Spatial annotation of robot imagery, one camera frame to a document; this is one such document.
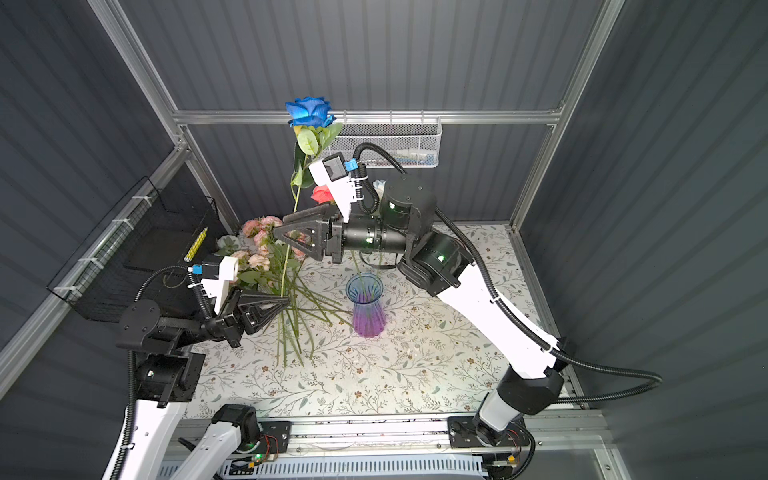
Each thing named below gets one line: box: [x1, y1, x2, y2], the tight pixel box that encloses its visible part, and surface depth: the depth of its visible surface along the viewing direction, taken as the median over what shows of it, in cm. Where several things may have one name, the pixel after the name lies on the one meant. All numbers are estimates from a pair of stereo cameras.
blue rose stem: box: [280, 96, 343, 306], surface depth 44 cm
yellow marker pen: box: [184, 227, 209, 263], surface depth 80 cm
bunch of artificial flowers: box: [216, 216, 352, 367], surface depth 104 cm
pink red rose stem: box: [311, 184, 335, 205], surface depth 72 cm
